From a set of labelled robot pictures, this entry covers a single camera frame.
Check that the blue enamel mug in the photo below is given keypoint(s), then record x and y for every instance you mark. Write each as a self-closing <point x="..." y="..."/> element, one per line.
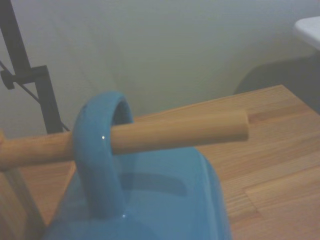
<point x="155" y="200"/>

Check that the wooden mug tree black base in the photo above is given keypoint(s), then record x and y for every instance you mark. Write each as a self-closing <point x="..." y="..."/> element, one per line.
<point x="175" y="135"/>

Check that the white rounded furniture edge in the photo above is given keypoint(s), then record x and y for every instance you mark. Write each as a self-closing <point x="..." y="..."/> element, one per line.
<point x="310" y="30"/>

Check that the black camera stand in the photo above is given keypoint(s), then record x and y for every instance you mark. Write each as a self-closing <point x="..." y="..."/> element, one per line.
<point x="20" y="55"/>

